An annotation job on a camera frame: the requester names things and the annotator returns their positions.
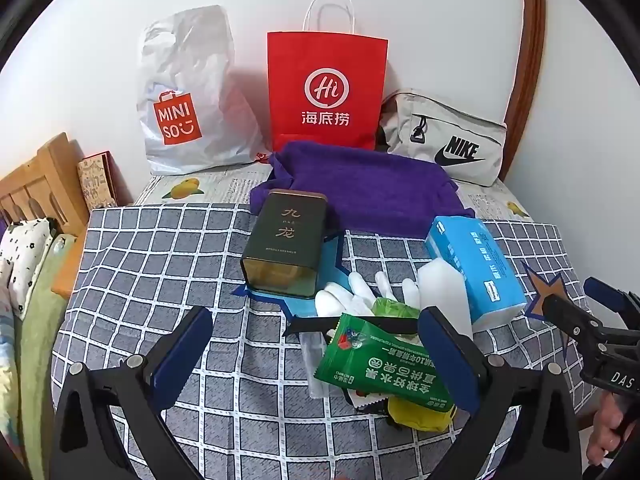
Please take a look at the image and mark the green wet wipe packet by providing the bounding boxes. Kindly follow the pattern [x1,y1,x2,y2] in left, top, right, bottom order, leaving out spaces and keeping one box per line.
[314,312,456,413]

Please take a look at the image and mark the white plastic shopping bag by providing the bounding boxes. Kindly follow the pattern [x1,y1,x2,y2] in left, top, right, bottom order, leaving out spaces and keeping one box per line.
[136,5,273,177]

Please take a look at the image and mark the white glove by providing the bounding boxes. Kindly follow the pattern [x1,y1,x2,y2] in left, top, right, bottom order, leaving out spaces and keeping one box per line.
[315,271,377,319]
[375,270,422,311]

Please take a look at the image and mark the pale blue blanket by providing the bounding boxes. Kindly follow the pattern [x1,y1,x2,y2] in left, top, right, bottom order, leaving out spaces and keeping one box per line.
[0,305,22,441]

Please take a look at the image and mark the orange star mat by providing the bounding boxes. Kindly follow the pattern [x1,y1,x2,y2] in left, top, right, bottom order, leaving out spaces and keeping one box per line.
[520,260,586,356]

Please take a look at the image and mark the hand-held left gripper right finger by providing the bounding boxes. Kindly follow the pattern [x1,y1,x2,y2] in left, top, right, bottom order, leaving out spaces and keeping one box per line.
[417,305,583,480]

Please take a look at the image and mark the purple towel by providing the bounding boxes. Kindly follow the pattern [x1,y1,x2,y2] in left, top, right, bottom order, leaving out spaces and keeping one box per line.
[249,141,476,233]

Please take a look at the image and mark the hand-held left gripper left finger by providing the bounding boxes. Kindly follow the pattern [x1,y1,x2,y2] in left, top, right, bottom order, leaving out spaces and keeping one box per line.
[50,306,215,480]

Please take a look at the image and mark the wooden door frame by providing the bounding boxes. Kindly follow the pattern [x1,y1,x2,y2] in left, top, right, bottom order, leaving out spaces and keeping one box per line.
[502,0,548,183]

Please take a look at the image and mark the white floral pillow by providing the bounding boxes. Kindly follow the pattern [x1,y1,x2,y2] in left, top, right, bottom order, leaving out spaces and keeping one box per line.
[0,217,58,321]

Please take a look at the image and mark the grey checked tablecloth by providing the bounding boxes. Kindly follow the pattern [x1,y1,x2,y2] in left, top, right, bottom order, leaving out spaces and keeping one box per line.
[57,202,601,480]

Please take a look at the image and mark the white sponge block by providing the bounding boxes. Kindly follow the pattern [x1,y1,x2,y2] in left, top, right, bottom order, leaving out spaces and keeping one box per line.
[417,257,475,341]

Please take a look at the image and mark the fruit print tablecloth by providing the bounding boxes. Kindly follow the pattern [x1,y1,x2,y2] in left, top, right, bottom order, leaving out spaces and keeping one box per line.
[135,152,533,221]

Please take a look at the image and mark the person's right hand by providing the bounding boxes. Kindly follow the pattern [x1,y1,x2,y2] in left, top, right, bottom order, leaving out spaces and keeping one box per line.
[586,394,640,467]

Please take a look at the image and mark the red paper bag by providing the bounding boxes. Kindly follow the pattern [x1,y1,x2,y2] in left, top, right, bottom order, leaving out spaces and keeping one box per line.
[266,0,389,152]

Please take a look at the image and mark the beige waist bag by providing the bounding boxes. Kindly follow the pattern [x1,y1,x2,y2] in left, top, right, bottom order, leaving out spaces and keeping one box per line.
[377,89,508,187]

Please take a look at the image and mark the dark green tin box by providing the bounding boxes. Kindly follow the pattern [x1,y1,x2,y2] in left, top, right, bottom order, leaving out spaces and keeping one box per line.
[240,189,329,297]

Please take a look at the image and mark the clear plastic bag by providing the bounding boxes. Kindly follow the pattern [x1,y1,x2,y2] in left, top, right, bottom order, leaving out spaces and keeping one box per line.
[301,332,334,399]

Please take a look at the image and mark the blue tissue pack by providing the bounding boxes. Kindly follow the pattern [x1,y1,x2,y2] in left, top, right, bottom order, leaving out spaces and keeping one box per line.
[424,215,528,331]

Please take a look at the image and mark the fruit print sachet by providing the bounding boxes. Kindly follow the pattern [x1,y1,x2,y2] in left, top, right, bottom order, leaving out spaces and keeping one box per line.
[344,389,388,412]

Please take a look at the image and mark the blue star mat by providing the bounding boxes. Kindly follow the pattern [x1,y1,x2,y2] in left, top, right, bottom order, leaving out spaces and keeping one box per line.
[231,230,353,341]

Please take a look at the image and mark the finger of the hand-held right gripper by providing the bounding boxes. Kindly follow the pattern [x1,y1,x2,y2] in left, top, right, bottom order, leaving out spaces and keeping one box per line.
[542,293,609,347]
[583,276,640,332]

